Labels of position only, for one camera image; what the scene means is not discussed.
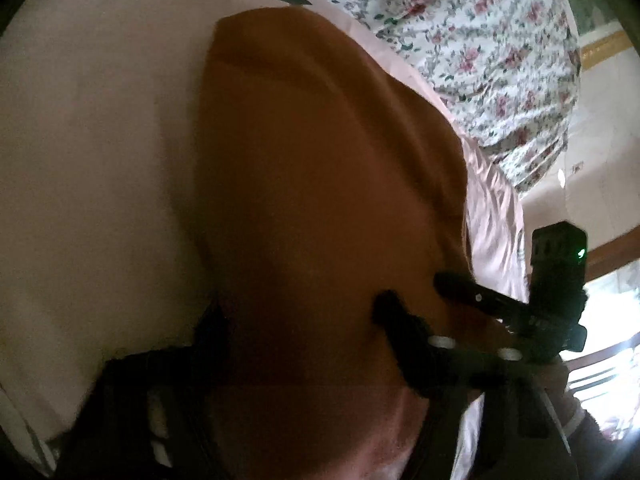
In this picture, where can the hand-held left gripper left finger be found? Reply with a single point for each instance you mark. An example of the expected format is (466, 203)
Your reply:
(150, 395)

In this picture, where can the pink bed sheet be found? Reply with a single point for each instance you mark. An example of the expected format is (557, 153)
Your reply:
(100, 135)

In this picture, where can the white floral quilt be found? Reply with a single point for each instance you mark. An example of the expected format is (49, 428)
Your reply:
(475, 60)

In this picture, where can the brown wooden rail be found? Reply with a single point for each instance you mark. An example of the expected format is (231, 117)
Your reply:
(615, 255)

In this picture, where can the person's right hand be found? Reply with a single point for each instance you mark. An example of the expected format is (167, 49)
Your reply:
(565, 390)

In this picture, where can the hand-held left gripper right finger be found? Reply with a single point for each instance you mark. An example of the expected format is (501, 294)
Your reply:
(400, 320)

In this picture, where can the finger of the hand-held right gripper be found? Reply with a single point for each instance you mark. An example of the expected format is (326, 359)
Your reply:
(470, 290)

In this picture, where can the orange knit sweater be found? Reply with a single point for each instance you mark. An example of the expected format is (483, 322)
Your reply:
(310, 185)

